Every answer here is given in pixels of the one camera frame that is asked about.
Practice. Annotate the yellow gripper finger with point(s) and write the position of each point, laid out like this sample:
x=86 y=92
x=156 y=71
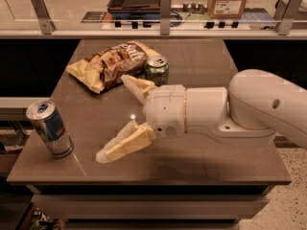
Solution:
x=131 y=138
x=138 y=87

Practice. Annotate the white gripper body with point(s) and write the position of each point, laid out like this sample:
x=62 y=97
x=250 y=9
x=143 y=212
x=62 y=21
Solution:
x=165 y=110

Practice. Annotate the silver blue redbull can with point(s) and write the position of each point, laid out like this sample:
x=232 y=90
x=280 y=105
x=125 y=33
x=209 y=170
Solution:
x=45 y=118

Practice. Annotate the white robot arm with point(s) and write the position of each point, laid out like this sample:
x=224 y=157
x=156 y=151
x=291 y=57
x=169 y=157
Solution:
x=250 y=111

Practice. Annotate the green soda can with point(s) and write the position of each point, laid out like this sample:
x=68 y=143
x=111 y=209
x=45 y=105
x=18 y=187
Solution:
x=157 y=70

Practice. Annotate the brown yellow chip bag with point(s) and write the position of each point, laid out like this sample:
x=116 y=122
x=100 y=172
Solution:
x=104 y=69

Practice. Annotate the brown table with drawers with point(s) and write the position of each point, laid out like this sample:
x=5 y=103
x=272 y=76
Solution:
x=188 y=183

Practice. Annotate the cardboard box with label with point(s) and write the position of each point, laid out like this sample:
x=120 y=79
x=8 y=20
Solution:
x=226 y=9

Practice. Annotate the middle metal glass bracket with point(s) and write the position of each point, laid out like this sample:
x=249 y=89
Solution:
x=165 y=13

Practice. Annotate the metal glass bracket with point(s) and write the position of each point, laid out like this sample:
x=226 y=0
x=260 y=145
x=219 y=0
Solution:
x=165 y=13
x=285 y=15
x=45 y=22

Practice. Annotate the left metal glass bracket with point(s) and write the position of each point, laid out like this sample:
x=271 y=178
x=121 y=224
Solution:
x=45 y=22

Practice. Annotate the right metal glass bracket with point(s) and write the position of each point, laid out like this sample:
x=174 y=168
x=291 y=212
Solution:
x=285 y=15

